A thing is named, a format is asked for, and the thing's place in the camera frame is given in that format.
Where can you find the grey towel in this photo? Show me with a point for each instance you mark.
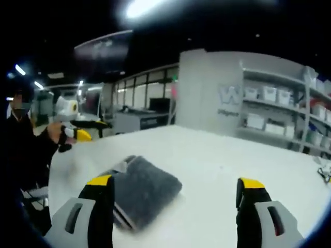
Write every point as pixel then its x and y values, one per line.
pixel 147 186

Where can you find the person's left hand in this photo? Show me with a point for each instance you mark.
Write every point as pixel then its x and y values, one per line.
pixel 54 133

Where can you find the grey equipment cabinet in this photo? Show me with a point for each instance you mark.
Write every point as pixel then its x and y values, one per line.
pixel 129 121

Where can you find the person's head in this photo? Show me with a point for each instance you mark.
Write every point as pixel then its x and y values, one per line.
pixel 22 96

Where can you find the white chair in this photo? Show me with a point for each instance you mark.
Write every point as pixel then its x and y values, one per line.
pixel 36 195

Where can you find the black background monitor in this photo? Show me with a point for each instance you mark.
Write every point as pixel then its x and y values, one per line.
pixel 159 104

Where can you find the pile of gripper parts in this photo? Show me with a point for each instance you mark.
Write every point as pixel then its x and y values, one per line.
pixel 324 170

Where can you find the pink flag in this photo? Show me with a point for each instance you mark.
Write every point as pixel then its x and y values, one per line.
pixel 174 91

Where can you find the green exit sign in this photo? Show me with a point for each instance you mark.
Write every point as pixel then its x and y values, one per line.
pixel 174 77

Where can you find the grey metal shelving unit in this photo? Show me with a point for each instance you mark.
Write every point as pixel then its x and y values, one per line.
pixel 305 111

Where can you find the long ceiling light strip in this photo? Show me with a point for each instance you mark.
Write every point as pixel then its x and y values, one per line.
pixel 139 9

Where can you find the group of white storage bins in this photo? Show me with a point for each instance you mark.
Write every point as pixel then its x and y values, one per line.
pixel 269 93

